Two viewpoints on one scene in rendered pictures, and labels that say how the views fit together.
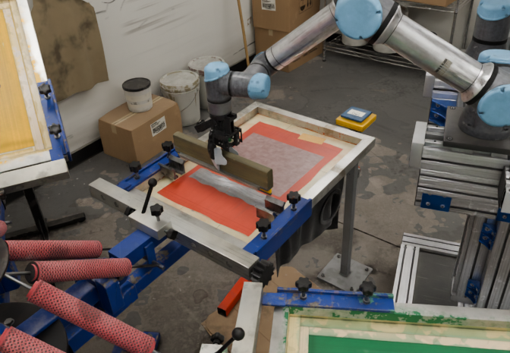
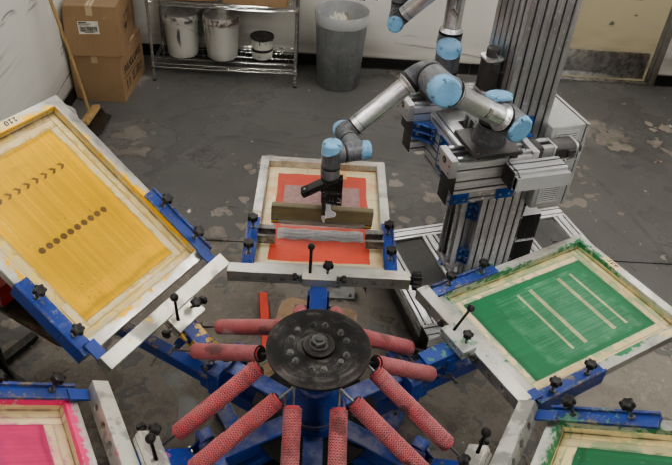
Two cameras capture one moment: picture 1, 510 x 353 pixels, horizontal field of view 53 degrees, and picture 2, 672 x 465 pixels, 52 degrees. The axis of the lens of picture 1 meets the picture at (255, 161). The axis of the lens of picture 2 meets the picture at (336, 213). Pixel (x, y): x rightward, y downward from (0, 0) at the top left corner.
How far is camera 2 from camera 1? 1.70 m
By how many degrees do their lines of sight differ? 34
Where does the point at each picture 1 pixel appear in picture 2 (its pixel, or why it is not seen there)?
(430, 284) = (416, 265)
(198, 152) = (300, 214)
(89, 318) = (386, 339)
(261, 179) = (366, 219)
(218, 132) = (330, 192)
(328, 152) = (358, 183)
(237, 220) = (350, 256)
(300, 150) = not seen: hidden behind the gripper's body
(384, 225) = not seen: hidden behind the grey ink
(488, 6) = (447, 50)
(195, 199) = (303, 253)
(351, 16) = (444, 94)
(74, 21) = not seen: outside the picture
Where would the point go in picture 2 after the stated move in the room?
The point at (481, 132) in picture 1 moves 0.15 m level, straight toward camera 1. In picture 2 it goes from (494, 145) to (507, 164)
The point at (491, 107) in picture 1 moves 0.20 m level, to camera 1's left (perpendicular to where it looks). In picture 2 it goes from (516, 131) to (482, 146)
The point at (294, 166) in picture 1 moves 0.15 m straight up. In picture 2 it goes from (346, 203) to (349, 175)
